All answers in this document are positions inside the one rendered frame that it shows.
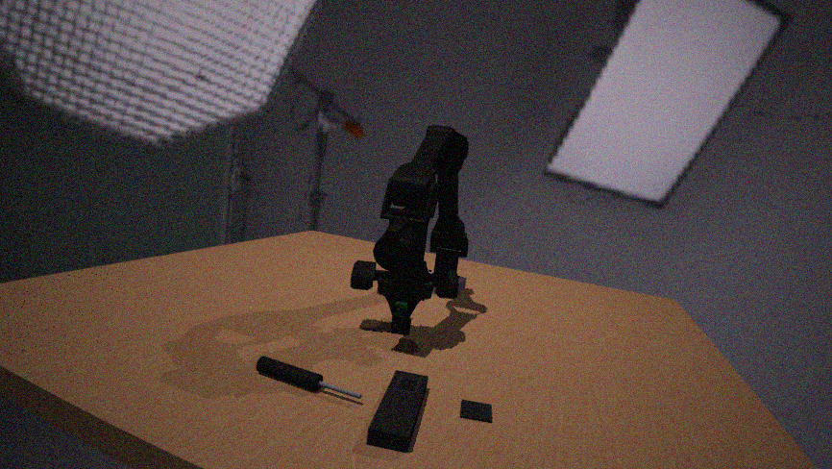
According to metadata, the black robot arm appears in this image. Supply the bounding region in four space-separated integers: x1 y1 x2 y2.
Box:
373 125 469 306

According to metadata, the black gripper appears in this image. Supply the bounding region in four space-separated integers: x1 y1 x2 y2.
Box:
350 247 459 319

